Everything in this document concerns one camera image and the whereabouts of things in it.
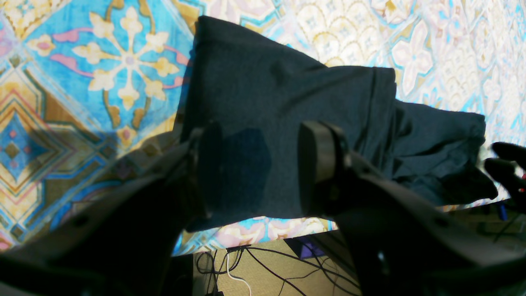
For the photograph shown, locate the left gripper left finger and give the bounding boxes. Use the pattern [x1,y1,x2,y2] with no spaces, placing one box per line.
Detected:
[1,123,222,296]

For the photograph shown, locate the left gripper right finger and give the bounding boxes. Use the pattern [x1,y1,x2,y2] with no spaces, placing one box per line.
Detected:
[298,121,525,296]

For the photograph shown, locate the black t-shirt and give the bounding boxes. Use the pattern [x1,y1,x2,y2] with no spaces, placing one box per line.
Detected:
[182,16,498,232]

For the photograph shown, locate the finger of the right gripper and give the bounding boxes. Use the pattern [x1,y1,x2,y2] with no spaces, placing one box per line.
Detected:
[484,142,526,212]

